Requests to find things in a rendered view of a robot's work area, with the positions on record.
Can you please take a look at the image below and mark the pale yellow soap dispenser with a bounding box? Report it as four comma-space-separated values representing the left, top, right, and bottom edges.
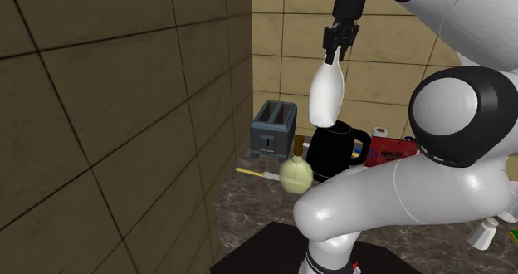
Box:
278, 134, 315, 196

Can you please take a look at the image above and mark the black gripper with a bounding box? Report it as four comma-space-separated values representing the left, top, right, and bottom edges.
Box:
322, 0, 368, 66

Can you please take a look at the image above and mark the white bottle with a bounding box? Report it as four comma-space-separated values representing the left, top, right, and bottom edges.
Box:
308, 48, 345, 129

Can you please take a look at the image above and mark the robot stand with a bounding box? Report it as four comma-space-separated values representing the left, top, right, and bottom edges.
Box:
208, 220, 424, 274

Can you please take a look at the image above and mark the white shaker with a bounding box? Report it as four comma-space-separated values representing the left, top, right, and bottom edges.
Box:
467, 217, 501, 251

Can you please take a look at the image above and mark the yellow-handled knife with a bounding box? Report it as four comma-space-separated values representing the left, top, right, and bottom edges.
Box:
235, 167, 281, 183

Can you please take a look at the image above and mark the grey two-slot toaster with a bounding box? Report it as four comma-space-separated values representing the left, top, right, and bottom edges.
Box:
249, 100, 299, 164

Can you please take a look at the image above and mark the red box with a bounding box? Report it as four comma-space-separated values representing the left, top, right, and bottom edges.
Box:
364, 135, 420, 169

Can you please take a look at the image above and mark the black kettle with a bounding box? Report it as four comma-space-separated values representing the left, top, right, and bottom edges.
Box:
305, 120, 373, 183

